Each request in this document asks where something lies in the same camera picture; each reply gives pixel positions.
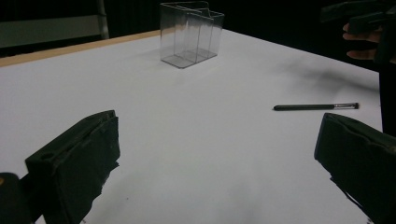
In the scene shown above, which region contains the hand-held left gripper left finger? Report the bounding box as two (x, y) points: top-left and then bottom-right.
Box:
(24, 109), (121, 224)

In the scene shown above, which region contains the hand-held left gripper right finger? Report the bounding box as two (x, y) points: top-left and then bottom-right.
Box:
(314, 112), (396, 224)

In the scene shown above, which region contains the black makeup brush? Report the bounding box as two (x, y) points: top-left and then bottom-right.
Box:
(273, 102), (360, 112)

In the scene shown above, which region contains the clear acrylic organizer box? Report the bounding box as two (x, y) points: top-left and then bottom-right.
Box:
(159, 0), (225, 69)

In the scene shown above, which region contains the grey metal stand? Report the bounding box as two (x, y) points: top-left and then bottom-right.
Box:
(95, 0), (110, 40)

